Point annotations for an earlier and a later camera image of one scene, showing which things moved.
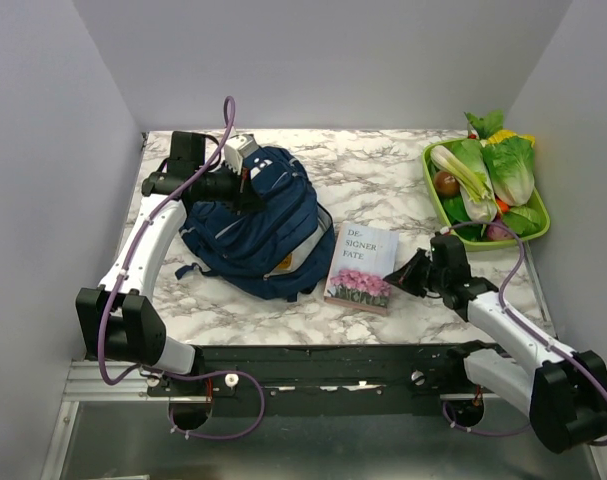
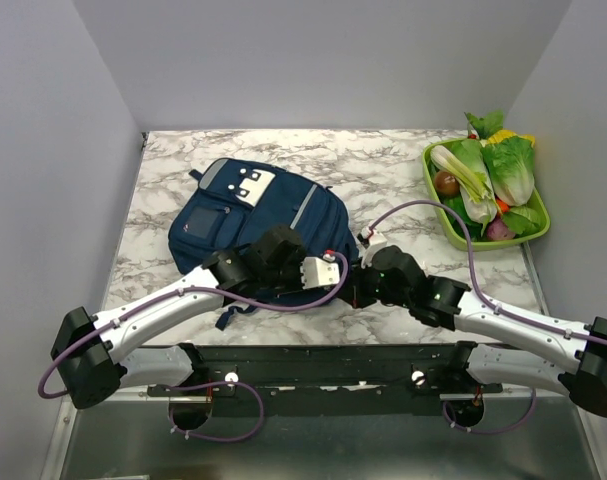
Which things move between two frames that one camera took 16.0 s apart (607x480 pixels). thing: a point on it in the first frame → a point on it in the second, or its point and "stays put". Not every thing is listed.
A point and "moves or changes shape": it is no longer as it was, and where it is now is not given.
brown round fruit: [446, 184] stays put
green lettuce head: [511, 165] stays put
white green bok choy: [463, 161] stays put
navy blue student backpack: [280, 250] moves or changes shape
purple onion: [496, 232] stays put
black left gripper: [248, 198] → [296, 286]
